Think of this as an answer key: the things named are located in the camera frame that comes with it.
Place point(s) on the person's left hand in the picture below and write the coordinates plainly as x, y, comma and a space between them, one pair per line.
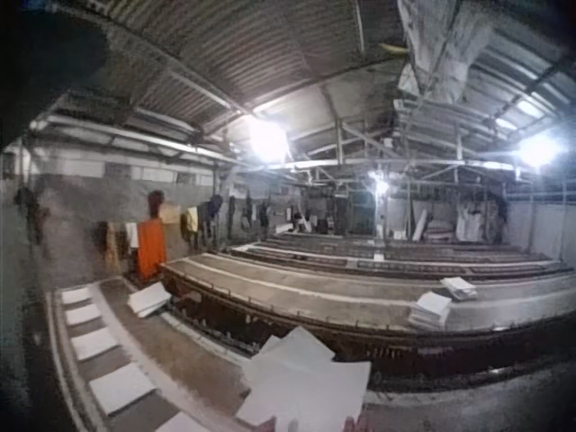
267, 425

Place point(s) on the person's right hand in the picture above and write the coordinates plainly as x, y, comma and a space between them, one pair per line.
355, 425

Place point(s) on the person's right fingers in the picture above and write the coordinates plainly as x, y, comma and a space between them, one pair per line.
355, 425

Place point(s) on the person's left fingers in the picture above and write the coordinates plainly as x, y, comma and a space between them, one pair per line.
267, 425

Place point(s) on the large white sheet stack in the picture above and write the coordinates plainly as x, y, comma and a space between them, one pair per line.
306, 382

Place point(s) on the long brown printing table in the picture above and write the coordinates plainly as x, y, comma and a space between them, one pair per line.
342, 292

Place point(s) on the thick white sheet stack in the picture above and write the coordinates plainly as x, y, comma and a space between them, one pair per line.
430, 310

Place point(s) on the white square sheet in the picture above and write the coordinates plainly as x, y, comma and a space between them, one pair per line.
83, 314
74, 295
93, 343
122, 388

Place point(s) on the small white sheet stack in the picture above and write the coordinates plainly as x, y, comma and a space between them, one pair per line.
459, 288

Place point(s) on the row of long printing tables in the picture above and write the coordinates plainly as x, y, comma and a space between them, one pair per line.
396, 256

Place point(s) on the tilted white sheet stack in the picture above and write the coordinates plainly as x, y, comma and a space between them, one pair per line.
148, 299

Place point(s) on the white leaning boards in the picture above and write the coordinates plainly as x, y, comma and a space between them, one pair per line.
419, 226

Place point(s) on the orange hanging cloth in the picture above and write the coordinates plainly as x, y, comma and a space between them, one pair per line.
151, 249

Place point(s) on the row of dark hanging clothes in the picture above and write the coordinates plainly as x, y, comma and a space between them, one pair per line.
234, 211

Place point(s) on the yellow hanging cloth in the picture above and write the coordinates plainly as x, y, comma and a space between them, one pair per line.
190, 221

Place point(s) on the beige hanging cloth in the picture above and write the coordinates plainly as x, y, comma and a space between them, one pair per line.
170, 213

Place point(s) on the brown and white hanging clothes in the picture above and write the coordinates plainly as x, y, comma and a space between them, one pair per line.
118, 243

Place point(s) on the white hanging sheets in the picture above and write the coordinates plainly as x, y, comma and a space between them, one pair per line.
474, 220

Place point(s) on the small bright lamp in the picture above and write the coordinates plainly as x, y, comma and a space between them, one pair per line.
380, 186

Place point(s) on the bright ceiling lamp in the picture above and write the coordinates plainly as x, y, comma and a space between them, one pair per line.
537, 150
267, 139

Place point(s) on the yellow roof object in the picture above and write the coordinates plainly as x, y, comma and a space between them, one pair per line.
394, 49

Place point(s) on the grey hanging roof tarp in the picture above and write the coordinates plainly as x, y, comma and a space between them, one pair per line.
443, 45

